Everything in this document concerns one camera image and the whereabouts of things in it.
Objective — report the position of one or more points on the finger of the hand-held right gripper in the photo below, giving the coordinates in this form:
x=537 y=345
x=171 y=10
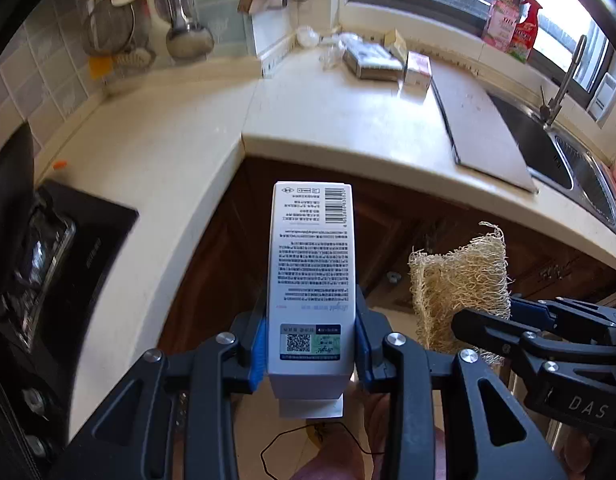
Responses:
x=488 y=330
x=530 y=312

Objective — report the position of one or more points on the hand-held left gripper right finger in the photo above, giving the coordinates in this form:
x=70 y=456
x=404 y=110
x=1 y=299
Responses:
x=362 y=355

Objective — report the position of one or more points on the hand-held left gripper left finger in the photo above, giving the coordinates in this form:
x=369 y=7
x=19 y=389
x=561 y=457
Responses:
x=259 y=355

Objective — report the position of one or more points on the beige loofah sponge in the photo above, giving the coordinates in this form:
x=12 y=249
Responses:
x=453 y=285

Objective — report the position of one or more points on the white barcode carton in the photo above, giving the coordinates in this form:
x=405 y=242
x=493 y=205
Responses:
x=308 y=260

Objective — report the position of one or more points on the grey and white box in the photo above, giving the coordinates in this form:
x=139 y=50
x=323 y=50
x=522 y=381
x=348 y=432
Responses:
x=373 y=57

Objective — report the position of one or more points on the yellow cardboard box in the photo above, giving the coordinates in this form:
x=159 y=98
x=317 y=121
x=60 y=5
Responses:
x=395 y=42

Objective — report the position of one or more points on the clear plastic bag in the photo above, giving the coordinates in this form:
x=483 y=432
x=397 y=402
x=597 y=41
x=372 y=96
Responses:
x=338 y=42

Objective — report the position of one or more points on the yellow slipper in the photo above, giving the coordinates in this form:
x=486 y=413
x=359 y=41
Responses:
x=320 y=434

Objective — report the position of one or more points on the person's left leg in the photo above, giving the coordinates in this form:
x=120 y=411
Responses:
x=333 y=467

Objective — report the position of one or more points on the stainless steel sink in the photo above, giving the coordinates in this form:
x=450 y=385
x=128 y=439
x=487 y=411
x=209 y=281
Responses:
x=548 y=155

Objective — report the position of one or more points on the brown cardboard sheet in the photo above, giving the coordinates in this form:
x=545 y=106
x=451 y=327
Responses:
x=488 y=130

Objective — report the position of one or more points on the black gas stove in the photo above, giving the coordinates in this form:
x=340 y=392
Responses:
x=102 y=240

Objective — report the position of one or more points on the steel faucet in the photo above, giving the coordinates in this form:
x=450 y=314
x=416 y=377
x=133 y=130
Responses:
x=563 y=85

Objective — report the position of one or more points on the stove knob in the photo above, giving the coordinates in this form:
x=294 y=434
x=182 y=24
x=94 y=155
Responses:
x=32 y=397
x=35 y=442

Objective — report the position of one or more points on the foil burner liner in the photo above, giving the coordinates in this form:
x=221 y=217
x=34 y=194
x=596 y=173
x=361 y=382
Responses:
x=42 y=255

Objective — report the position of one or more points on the pink cardboard box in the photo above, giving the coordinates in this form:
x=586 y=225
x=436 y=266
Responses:
x=418 y=67

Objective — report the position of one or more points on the red spray bottle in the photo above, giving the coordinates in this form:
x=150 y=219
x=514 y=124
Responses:
x=525 y=40

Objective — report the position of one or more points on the small orange plastic piece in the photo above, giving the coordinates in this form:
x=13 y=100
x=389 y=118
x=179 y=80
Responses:
x=60 y=164

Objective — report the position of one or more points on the pink detergent pouch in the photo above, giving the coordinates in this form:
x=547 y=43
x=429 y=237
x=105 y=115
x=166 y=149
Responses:
x=500 y=25

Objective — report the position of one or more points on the black wok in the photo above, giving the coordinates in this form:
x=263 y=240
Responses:
x=10 y=180

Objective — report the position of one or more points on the slotted spoon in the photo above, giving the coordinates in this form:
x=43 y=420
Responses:
x=135 y=57

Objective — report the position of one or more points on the steel ladle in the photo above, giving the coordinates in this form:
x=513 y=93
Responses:
x=190 y=40

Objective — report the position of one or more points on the white crumpled bag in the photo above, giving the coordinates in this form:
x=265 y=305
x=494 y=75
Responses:
x=308 y=36

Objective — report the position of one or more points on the yellow scouring pad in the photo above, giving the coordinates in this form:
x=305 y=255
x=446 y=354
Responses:
x=100 y=67

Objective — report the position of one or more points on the steel mesh strainer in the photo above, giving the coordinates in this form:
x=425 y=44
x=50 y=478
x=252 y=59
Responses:
x=110 y=27

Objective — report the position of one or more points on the white wall socket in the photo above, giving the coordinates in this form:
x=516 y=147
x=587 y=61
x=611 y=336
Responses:
x=604 y=97

